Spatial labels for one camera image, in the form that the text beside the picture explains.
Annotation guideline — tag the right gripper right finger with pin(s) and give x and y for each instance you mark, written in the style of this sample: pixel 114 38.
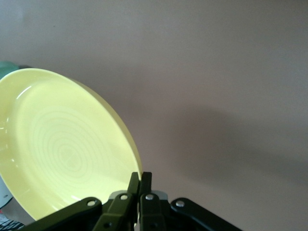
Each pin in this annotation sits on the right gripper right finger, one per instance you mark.
pixel 151 211

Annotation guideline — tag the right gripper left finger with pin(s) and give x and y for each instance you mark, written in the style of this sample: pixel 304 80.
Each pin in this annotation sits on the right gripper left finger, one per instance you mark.
pixel 115 211

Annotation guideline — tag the yellow round plate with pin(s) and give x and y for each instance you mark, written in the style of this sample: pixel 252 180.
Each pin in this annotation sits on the yellow round plate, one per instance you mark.
pixel 62 139

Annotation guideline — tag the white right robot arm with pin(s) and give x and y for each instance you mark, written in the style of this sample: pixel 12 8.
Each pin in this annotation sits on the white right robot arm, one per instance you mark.
pixel 3 190

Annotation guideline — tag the brown table cover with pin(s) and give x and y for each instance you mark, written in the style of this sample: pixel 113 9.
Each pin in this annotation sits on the brown table cover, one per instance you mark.
pixel 204 84

